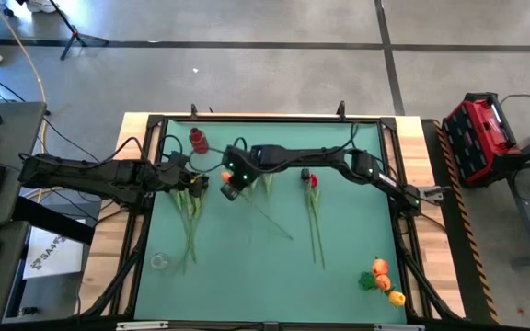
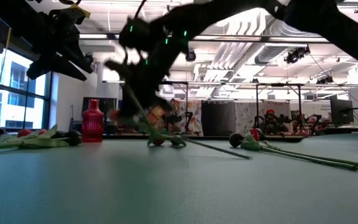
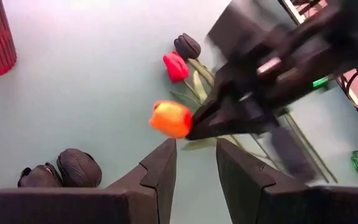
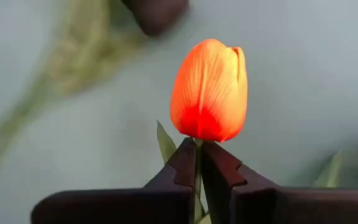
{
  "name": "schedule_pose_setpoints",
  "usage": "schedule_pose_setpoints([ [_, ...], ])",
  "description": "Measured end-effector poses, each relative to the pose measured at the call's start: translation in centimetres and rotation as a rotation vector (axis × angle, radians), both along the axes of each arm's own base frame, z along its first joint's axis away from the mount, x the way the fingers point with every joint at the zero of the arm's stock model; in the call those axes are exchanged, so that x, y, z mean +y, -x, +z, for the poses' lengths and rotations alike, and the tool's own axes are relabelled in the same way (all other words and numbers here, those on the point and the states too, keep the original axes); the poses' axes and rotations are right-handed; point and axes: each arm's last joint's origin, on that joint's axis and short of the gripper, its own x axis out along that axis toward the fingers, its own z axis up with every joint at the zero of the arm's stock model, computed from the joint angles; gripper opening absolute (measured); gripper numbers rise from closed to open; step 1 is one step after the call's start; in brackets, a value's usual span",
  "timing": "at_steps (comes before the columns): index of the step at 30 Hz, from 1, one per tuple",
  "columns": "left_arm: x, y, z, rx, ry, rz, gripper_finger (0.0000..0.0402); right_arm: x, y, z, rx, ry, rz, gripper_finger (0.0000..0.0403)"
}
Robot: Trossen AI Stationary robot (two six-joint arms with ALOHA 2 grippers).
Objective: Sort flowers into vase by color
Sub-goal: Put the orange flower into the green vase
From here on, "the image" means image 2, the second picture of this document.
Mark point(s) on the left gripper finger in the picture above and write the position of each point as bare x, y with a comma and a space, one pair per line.
51, 67
79, 59

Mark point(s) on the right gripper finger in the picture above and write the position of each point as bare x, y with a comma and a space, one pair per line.
132, 102
157, 102

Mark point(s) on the artificial flowers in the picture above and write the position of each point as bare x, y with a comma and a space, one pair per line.
73, 137

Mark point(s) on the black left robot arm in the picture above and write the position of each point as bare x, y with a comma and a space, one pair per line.
11, 18

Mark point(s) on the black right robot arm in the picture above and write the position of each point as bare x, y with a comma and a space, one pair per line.
322, 21

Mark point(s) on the black monitor on arm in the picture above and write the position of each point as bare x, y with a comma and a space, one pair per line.
342, 110

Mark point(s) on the red ribbed vase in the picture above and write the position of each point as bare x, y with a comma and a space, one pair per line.
92, 124

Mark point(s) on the black flat monitor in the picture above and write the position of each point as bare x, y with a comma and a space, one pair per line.
107, 107

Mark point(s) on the colourful patterned curtain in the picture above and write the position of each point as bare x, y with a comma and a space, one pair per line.
193, 115

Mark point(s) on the large window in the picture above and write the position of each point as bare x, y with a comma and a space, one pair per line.
14, 109

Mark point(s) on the black curtain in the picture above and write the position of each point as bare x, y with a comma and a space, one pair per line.
217, 118

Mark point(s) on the white patterned curtain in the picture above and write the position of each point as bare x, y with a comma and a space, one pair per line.
244, 118

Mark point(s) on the green table mat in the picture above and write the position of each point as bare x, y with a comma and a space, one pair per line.
179, 193

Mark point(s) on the black ceiling camera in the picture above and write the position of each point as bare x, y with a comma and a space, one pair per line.
190, 56
89, 59

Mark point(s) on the black table frame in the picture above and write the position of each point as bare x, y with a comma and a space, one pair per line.
213, 137

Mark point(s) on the silver ventilation duct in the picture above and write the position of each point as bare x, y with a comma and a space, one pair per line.
269, 53

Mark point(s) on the black ceiling camera rig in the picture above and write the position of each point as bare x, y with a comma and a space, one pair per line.
297, 54
325, 80

